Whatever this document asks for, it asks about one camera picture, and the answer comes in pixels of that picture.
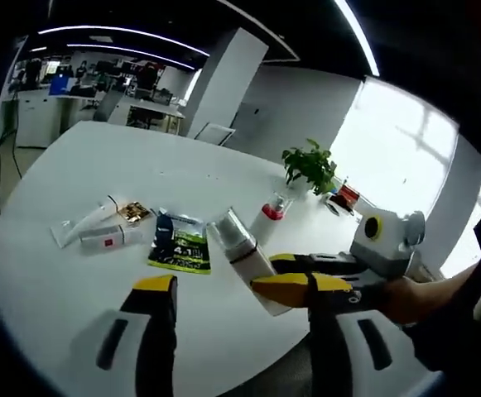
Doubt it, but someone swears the potted green plant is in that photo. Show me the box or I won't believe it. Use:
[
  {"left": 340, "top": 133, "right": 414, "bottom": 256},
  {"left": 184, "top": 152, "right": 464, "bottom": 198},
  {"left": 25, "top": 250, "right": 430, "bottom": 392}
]
[{"left": 281, "top": 138, "right": 339, "bottom": 195}]

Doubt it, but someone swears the long white office counter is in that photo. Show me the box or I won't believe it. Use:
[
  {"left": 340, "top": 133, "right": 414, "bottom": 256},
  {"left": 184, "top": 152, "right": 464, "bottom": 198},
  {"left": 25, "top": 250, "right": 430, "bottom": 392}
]
[{"left": 15, "top": 88, "right": 100, "bottom": 149}]

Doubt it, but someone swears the white skincare bottle red collar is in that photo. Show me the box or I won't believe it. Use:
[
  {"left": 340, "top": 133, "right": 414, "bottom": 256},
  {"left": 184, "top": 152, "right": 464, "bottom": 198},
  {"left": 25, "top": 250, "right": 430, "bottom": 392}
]
[{"left": 249, "top": 190, "right": 296, "bottom": 249}]

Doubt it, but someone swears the person's right hand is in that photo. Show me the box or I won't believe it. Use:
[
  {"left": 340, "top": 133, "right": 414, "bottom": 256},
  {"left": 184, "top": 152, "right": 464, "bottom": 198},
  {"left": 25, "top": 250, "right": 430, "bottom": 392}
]
[{"left": 359, "top": 275, "right": 434, "bottom": 328}]

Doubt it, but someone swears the gold skincare sachet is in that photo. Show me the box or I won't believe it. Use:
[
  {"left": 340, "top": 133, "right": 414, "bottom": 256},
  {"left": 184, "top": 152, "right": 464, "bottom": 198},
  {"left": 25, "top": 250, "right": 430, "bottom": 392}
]
[{"left": 118, "top": 201, "right": 152, "bottom": 227}]

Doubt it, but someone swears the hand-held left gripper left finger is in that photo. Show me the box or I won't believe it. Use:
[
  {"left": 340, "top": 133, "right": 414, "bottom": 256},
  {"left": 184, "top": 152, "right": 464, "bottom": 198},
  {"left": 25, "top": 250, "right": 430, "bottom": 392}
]
[{"left": 69, "top": 272, "right": 180, "bottom": 397}]

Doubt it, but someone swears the small white holder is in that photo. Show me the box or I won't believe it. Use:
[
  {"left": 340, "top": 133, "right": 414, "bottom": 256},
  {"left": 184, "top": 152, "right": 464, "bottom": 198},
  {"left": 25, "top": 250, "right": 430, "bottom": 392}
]
[{"left": 325, "top": 193, "right": 355, "bottom": 217}]

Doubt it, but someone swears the white office table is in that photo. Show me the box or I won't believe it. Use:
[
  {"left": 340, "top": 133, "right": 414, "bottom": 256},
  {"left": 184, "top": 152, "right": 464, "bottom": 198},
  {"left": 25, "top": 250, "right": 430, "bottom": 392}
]
[{"left": 126, "top": 98, "right": 186, "bottom": 136}]

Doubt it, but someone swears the dark green skincare sachet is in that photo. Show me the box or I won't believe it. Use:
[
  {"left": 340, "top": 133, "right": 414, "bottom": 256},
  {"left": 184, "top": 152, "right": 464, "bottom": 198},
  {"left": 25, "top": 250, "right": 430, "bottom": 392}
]
[{"left": 147, "top": 206, "right": 213, "bottom": 276}]

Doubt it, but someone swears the white skincare bottle clear cap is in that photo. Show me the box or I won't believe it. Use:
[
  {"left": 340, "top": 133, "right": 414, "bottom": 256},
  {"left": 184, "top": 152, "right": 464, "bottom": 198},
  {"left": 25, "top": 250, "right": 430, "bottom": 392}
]
[{"left": 205, "top": 207, "right": 293, "bottom": 318}]

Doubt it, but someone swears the white skincare tube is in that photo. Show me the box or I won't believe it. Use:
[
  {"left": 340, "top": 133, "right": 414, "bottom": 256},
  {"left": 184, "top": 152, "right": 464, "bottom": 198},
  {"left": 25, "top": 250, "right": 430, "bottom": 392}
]
[{"left": 51, "top": 194, "right": 119, "bottom": 249}]

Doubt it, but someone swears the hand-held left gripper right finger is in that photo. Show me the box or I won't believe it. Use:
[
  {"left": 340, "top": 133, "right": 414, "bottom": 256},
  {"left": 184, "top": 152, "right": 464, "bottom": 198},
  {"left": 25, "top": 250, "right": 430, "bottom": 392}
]
[{"left": 305, "top": 270, "right": 434, "bottom": 397}]

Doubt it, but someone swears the linear ceiling light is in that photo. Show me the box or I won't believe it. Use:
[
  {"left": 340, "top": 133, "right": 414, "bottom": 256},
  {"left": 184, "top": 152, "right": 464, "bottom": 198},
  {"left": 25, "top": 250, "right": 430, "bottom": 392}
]
[
  {"left": 36, "top": 26, "right": 211, "bottom": 57},
  {"left": 65, "top": 42, "right": 195, "bottom": 68}
]

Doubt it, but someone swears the curved ceiling light strip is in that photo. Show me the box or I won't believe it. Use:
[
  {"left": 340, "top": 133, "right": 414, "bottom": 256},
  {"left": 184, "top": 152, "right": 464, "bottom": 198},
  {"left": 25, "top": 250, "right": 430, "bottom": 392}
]
[{"left": 334, "top": 0, "right": 381, "bottom": 78}]

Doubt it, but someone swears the blue box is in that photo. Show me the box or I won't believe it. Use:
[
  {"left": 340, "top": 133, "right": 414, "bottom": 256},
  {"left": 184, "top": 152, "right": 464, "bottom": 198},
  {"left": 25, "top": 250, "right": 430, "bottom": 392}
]
[{"left": 48, "top": 76, "right": 76, "bottom": 97}]

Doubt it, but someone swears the small skincare bottle red label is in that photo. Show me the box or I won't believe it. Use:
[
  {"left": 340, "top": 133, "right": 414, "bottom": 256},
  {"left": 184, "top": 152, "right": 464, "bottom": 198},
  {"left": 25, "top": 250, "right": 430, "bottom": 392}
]
[{"left": 77, "top": 225, "right": 145, "bottom": 256}]

